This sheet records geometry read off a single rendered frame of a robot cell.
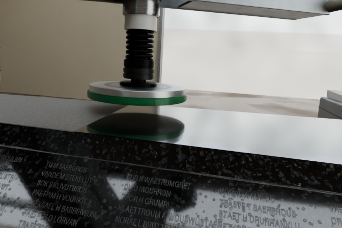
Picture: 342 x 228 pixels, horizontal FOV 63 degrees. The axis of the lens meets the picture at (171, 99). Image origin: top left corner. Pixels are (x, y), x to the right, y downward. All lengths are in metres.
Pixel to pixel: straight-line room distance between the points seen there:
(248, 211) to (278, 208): 0.03
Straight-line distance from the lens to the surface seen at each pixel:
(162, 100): 0.54
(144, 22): 0.60
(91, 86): 0.59
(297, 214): 0.38
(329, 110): 1.68
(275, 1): 0.71
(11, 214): 0.45
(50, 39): 6.64
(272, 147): 0.44
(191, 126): 0.51
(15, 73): 7.19
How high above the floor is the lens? 0.97
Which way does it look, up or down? 8 degrees down
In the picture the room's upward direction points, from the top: 3 degrees clockwise
